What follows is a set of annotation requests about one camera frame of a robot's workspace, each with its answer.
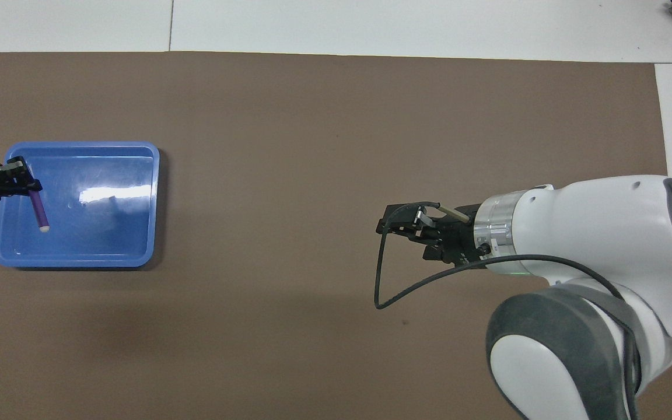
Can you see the purple marker pen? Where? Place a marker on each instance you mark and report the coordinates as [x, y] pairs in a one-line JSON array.
[[38, 210]]

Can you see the blue plastic tray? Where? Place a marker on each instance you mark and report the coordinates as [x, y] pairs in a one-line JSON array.
[[108, 233]]

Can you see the brown table mat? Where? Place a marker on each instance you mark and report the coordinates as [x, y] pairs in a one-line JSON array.
[[336, 116]]

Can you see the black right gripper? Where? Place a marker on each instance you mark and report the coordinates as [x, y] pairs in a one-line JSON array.
[[458, 236]]

